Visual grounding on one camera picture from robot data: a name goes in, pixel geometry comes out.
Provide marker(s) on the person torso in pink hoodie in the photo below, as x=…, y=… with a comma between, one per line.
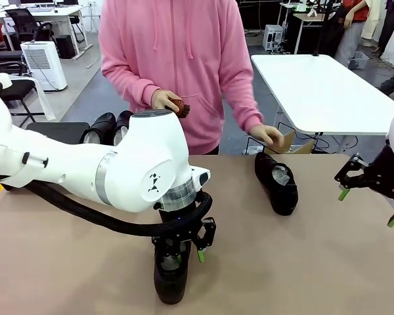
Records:
x=184, y=33

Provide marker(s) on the black mesh office chair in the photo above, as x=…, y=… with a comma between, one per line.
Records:
x=23, y=23

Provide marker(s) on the white computer case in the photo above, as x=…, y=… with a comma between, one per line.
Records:
x=271, y=36

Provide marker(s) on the black hanging garment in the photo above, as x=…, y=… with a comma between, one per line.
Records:
x=392, y=23

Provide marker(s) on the brown shoe brush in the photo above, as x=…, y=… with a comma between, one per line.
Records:
x=182, y=110

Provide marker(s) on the thin black pole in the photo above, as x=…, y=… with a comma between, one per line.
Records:
x=322, y=33

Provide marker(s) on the brown cardboard box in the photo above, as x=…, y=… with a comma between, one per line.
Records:
x=302, y=149

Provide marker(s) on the black visitor chair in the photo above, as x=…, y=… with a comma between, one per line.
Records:
x=13, y=90

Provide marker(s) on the grey plastic bin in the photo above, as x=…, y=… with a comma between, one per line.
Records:
x=359, y=60

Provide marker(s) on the person's right forearm pink sleeve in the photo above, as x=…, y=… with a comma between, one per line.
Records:
x=128, y=82

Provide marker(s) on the white office desk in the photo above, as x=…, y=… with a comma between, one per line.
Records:
x=46, y=13

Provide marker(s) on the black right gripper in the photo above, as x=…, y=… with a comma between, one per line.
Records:
x=387, y=177

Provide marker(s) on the person's right hand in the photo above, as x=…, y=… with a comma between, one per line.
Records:
x=162, y=100

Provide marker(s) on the white dehumidifier unit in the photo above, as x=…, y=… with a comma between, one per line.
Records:
x=44, y=65

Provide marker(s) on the cream hanging garment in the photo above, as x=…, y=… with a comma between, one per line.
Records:
x=372, y=19

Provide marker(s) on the white folding table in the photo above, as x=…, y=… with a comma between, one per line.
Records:
x=302, y=88

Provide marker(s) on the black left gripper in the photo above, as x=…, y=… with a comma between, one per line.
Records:
x=174, y=243

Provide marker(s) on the black metal shoe stand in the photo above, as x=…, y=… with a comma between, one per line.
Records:
x=59, y=131

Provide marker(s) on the small black desk chair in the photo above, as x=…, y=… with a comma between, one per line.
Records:
x=76, y=23

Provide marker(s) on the brown top workbench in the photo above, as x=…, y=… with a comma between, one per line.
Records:
x=315, y=17

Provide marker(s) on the black leather shoe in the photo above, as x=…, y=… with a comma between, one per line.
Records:
x=284, y=197
x=123, y=123
x=170, y=285
x=100, y=126

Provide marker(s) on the white cap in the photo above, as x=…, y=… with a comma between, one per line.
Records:
x=0, y=81

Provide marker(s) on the white hanging cloth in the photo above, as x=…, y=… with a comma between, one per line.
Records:
x=44, y=98

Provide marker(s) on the mannequin in orange shirt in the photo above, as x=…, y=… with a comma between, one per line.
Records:
x=356, y=13

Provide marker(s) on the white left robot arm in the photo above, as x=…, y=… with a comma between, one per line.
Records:
x=85, y=164

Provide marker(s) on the black computer tower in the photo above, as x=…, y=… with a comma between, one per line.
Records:
x=65, y=46

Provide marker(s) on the person's left forearm pink sleeve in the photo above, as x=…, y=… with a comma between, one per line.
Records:
x=248, y=108

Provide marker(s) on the person's left hand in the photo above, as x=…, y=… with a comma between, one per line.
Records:
x=269, y=134

